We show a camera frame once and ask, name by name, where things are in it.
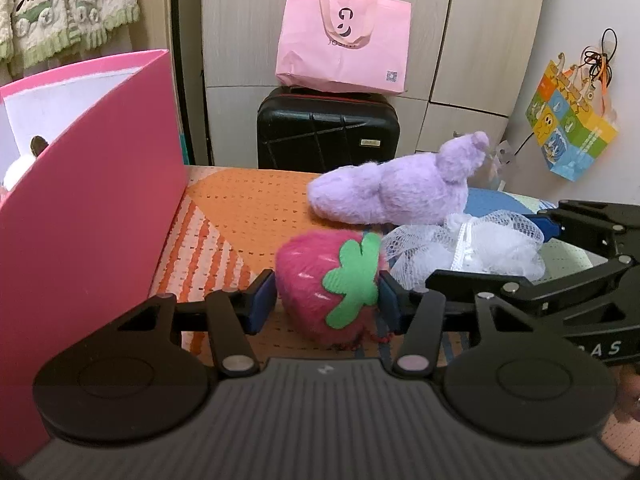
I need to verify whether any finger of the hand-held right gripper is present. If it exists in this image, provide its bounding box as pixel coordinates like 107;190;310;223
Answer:
426;254;640;315
531;199;640;262

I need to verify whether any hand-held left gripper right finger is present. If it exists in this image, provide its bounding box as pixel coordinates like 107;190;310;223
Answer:
376;270;532;380

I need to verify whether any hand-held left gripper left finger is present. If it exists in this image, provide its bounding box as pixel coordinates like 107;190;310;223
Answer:
117;269;277;378

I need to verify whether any white mesh bath pouf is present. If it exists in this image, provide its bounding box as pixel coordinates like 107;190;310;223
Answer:
382;211;546;291

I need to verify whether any pink strawberry plush toy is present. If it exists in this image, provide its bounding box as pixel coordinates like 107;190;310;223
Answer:
276;230;391;350

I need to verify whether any pink storage box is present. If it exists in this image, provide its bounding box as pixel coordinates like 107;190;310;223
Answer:
0;50;188;466

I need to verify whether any person's right hand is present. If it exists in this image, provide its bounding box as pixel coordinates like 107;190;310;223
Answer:
616;362;640;423

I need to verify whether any patterned tablecloth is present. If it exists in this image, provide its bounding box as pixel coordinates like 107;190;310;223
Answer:
147;165;608;366

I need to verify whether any colourful paper gift bag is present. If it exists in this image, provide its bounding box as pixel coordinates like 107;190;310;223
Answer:
525;27;619;182

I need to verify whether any purple plush toy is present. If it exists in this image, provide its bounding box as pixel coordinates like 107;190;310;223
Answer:
306;131;491;226

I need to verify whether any black suitcase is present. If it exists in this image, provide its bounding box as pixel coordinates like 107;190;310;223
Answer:
256;86;402;175

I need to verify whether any beige wardrobe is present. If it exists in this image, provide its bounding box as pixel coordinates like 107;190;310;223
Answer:
200;0;551;166

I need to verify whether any pink tote bag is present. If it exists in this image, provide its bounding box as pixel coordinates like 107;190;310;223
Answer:
276;0;412;97

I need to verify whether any white plush cat toy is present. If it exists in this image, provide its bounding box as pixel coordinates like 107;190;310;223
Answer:
2;135;51;193

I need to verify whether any cream fleece garment green trim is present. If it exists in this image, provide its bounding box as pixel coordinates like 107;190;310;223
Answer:
0;0;141;68

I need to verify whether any small grey wall ornament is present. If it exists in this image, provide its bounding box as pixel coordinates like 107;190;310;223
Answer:
492;139;516;167

